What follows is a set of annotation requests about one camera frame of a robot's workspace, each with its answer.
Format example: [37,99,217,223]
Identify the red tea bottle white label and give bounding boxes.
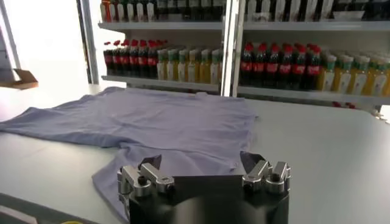
[100,0,112,23]

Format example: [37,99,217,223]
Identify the purple printed t-shirt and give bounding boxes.
[0,86,258,223]

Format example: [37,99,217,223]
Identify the black slanted pole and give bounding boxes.
[76,0,100,85]

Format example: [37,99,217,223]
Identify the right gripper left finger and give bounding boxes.
[117,154,176,198]

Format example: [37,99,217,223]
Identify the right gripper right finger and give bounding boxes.
[239,151,292,195]

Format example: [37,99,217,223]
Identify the open cardboard box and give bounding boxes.
[0,68,40,91]

